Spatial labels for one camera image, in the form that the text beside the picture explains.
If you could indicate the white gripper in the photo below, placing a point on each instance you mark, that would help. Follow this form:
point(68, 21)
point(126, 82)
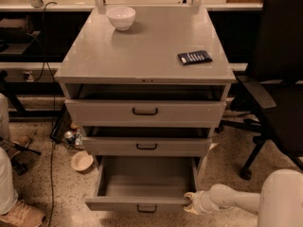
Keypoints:
point(202, 201)

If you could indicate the wall power outlet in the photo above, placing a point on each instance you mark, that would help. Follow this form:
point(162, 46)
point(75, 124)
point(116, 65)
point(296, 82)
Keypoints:
point(28, 76)

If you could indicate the beige bowl on floor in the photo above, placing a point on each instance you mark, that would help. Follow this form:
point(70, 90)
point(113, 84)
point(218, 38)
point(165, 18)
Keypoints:
point(81, 161)

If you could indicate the soda can on floor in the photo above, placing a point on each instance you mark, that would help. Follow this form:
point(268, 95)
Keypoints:
point(69, 137)

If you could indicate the grey drawer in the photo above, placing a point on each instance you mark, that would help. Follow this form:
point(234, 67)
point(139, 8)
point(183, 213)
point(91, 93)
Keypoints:
point(136, 146)
point(149, 113)
point(144, 184)

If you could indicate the grey bottom drawer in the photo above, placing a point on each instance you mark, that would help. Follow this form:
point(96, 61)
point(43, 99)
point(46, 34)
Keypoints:
point(144, 184)

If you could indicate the grey drawer cabinet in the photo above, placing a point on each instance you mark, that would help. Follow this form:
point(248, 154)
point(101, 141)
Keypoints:
point(141, 63)

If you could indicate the clear plastic bottle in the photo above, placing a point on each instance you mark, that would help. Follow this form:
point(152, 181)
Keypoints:
point(78, 138)

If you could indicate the person leg light trousers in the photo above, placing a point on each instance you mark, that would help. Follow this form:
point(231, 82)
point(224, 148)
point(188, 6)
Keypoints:
point(8, 194)

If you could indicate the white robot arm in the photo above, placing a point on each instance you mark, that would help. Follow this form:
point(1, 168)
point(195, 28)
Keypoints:
point(279, 204)

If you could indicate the dark blue snack packet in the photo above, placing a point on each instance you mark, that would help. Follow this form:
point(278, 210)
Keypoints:
point(194, 57)

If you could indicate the grey top drawer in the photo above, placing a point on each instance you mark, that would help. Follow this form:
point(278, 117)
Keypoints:
point(149, 113)

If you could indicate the tan sneaker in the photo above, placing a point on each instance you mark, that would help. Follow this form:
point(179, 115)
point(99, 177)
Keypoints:
point(23, 215)

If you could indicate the white ceramic bowl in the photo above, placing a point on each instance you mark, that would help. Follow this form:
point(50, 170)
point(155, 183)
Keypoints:
point(121, 18)

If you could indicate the black office chair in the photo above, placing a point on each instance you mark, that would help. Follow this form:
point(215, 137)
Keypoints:
point(271, 87)

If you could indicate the grey middle drawer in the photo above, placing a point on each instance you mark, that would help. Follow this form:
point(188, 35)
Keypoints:
point(136, 146)

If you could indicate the black stick on floor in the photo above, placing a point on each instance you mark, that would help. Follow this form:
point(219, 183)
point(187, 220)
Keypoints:
point(18, 147)

